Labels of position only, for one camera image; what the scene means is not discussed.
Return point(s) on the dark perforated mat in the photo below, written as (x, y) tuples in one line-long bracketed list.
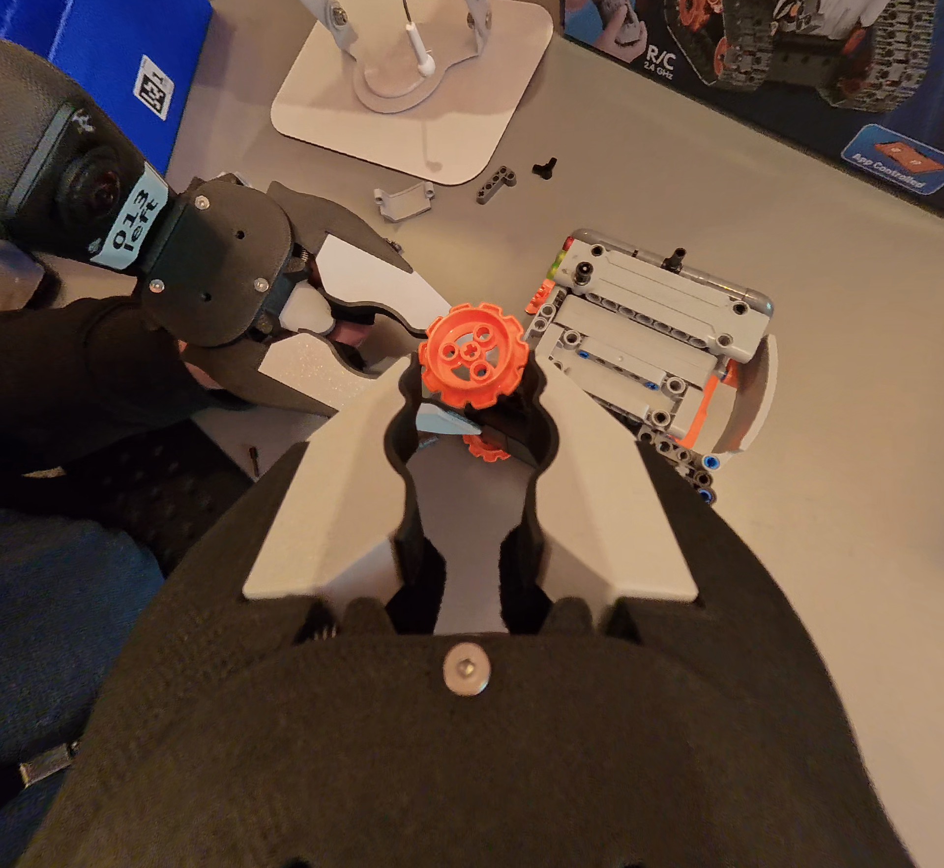
[(162, 499)]

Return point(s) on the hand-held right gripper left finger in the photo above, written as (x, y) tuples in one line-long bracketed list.
[(332, 514)]

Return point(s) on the orange gear wheel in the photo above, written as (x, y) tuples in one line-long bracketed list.
[(442, 359)]

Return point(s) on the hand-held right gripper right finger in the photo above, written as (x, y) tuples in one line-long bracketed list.
[(612, 514)]

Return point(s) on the short black pin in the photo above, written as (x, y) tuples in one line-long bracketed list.
[(254, 460)]

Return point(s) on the grey angled beam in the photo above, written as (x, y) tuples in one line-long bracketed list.
[(495, 186)]

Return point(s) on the small black angled connector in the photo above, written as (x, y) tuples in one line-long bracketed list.
[(544, 168)]

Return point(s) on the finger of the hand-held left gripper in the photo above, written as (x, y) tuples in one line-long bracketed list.
[(376, 278), (310, 366)]

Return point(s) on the person's left hand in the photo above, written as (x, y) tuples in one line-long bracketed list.
[(352, 335)]

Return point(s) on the person's leg in jeans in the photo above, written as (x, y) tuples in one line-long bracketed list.
[(66, 624)]

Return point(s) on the blue parts bin with tag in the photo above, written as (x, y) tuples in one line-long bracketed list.
[(88, 12)]

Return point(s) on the light grey panel piece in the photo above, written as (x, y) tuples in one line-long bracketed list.
[(404, 202)]

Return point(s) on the blue robot kit box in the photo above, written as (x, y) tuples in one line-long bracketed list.
[(774, 34)]

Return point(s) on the building block robot chassis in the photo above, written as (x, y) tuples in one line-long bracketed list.
[(649, 322)]

